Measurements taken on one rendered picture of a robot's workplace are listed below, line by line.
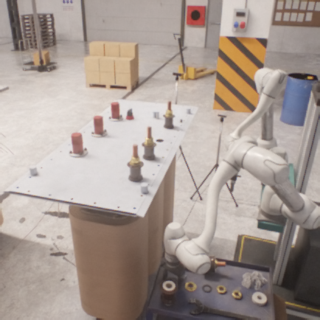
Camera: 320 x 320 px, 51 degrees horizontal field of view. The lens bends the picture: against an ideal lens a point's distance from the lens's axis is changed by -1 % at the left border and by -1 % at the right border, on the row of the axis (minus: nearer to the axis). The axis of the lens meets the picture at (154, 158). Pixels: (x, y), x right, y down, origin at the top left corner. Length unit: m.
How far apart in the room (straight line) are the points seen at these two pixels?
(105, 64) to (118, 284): 6.82
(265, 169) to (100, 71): 7.36
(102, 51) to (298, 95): 4.86
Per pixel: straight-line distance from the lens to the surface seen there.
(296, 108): 6.83
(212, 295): 1.94
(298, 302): 2.81
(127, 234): 2.06
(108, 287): 2.40
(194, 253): 1.60
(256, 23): 6.97
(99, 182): 1.87
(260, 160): 1.61
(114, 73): 8.56
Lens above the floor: 2.33
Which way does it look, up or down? 27 degrees down
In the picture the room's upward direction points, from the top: 1 degrees clockwise
